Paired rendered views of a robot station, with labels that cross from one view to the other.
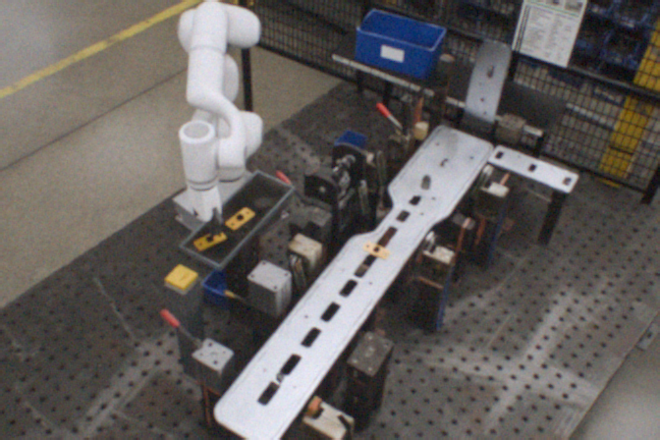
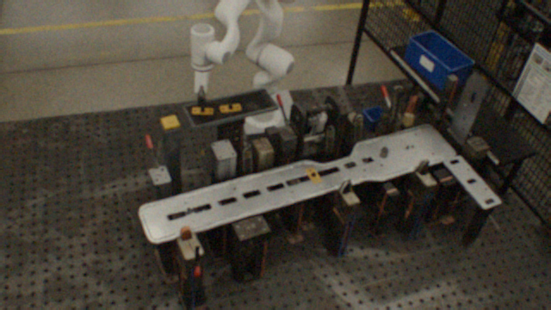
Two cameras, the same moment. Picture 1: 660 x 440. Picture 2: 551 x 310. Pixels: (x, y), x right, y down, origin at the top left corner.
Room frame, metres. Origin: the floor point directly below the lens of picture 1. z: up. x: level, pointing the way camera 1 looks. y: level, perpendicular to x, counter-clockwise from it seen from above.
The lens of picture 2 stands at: (0.05, -0.85, 2.73)
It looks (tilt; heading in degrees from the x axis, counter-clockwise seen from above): 45 degrees down; 31
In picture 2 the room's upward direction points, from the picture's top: 7 degrees clockwise
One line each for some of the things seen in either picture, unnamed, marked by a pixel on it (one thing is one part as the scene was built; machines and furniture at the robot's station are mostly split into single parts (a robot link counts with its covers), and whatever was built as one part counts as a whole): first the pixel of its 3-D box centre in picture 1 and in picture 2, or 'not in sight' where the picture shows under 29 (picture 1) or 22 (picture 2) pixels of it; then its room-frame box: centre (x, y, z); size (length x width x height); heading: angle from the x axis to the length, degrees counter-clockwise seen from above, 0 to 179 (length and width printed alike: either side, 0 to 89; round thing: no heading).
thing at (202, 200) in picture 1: (204, 192); (202, 75); (1.39, 0.33, 1.35); 0.10 x 0.07 x 0.11; 38
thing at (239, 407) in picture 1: (375, 256); (309, 178); (1.51, -0.14, 1.00); 1.38 x 0.22 x 0.02; 151
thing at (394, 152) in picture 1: (395, 173); (380, 144); (2.02, -0.22, 0.88); 0.07 x 0.06 x 0.35; 61
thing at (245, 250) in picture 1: (243, 269); (229, 147); (1.49, 0.26, 0.92); 0.10 x 0.08 x 0.45; 151
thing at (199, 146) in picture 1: (200, 150); (203, 44); (1.39, 0.33, 1.49); 0.09 x 0.08 x 0.13; 91
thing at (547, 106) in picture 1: (444, 79); (457, 97); (2.42, -0.40, 1.01); 0.90 x 0.22 x 0.03; 61
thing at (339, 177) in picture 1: (334, 217); (310, 145); (1.72, -0.01, 0.94); 0.18 x 0.13 x 0.49; 151
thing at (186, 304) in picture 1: (190, 329); (172, 163); (1.26, 0.39, 0.92); 0.08 x 0.08 x 0.44; 61
